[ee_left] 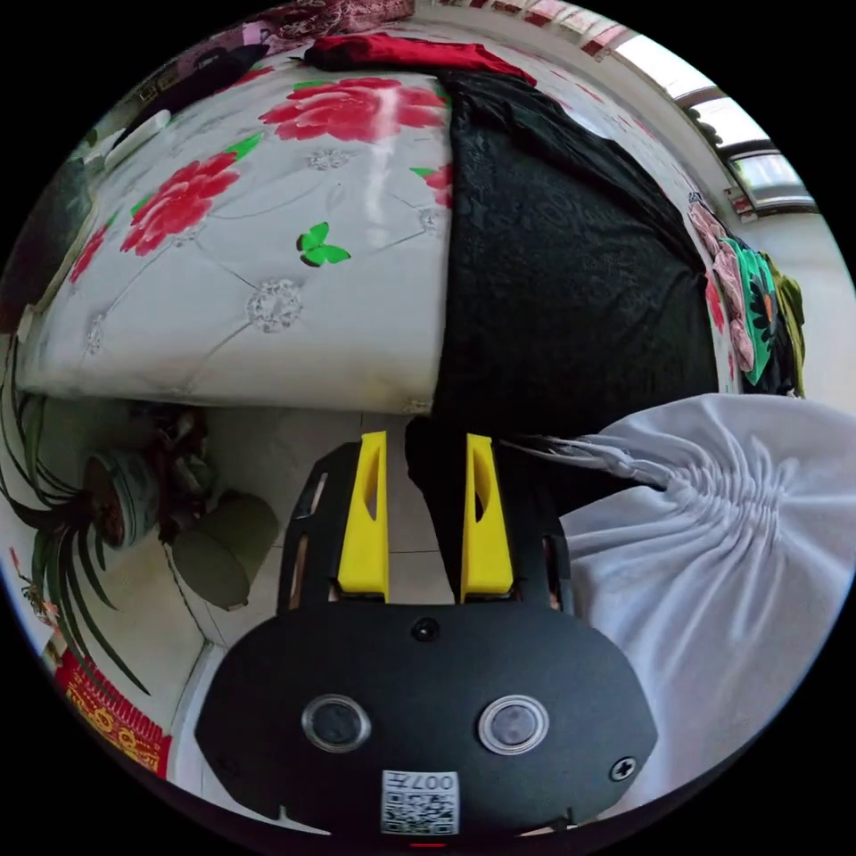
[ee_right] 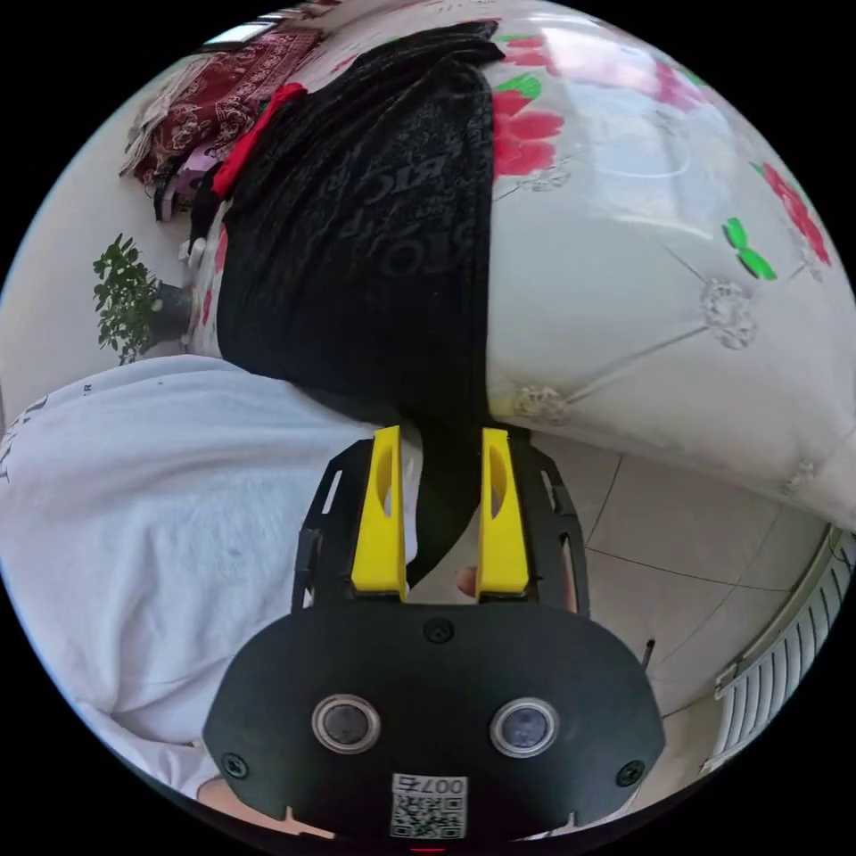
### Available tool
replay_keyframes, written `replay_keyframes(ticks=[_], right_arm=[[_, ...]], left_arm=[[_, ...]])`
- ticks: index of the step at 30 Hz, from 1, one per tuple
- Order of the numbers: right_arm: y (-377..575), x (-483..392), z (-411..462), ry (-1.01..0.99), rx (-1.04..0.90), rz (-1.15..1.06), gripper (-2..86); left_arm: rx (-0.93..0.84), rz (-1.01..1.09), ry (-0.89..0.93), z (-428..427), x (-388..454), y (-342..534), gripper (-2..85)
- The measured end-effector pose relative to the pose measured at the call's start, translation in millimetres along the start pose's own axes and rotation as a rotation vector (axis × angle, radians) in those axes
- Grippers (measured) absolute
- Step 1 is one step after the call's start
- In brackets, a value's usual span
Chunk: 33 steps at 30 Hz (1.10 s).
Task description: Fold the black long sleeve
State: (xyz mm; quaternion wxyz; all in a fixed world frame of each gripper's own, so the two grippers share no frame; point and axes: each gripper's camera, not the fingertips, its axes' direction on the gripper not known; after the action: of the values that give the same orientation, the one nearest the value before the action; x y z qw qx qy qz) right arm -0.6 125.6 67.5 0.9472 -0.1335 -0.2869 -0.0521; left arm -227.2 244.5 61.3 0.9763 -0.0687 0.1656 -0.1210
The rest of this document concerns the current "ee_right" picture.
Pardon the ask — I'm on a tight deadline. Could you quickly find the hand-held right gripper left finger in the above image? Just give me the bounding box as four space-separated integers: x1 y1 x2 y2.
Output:
350 424 408 596

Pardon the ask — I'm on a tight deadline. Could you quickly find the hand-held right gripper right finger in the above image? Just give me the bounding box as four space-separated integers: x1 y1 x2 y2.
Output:
475 427 531 596

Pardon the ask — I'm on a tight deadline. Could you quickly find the black long sleeve shirt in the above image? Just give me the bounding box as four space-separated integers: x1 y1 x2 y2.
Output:
215 20 501 591

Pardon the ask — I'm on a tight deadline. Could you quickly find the person's right hand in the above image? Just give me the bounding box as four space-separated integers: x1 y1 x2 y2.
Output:
195 774 337 840

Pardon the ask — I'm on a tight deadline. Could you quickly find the person's body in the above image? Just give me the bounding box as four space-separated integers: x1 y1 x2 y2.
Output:
0 354 431 803

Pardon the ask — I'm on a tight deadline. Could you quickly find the white radiator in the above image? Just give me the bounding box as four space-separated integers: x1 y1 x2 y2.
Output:
700 526 856 777

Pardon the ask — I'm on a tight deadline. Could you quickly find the green potted plant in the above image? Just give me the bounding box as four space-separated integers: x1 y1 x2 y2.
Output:
92 232 196 366

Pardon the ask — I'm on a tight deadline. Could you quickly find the pile of clothes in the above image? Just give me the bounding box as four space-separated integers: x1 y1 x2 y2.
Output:
119 28 324 223

